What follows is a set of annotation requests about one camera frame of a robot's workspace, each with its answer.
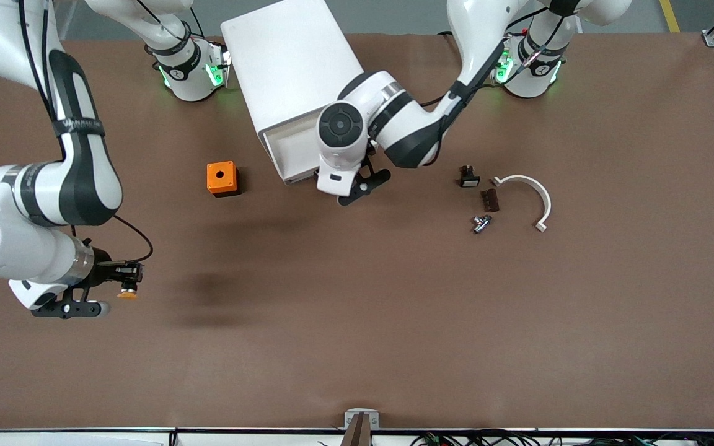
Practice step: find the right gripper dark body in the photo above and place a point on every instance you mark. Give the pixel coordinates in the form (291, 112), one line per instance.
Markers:
(104, 271)

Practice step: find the black push button orange cap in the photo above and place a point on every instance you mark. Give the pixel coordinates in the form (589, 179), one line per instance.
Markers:
(127, 291)

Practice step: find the white drawer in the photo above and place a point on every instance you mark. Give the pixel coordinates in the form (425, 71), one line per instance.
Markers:
(292, 148)

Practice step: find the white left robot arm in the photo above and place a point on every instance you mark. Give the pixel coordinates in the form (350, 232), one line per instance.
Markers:
(363, 99)

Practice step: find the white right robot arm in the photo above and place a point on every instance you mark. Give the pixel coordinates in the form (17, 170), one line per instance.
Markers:
(84, 173)

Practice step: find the orange button box with hole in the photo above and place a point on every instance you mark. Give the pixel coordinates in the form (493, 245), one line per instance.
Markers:
(220, 176)

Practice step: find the silver metal tee fitting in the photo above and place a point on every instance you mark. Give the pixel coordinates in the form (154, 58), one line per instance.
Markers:
(481, 224)

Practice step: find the dark brown rectangular block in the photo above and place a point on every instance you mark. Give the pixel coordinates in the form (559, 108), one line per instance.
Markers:
(490, 201)

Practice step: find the dark camera post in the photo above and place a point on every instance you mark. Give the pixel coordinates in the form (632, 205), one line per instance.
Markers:
(358, 433)

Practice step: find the grey metal bracket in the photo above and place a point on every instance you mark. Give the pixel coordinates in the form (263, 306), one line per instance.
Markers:
(374, 421)

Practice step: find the black switch with white cap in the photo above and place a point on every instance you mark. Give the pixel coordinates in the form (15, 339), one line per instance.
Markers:
(470, 179)

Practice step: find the silver corner bracket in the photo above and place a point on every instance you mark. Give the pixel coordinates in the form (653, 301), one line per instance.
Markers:
(713, 39)

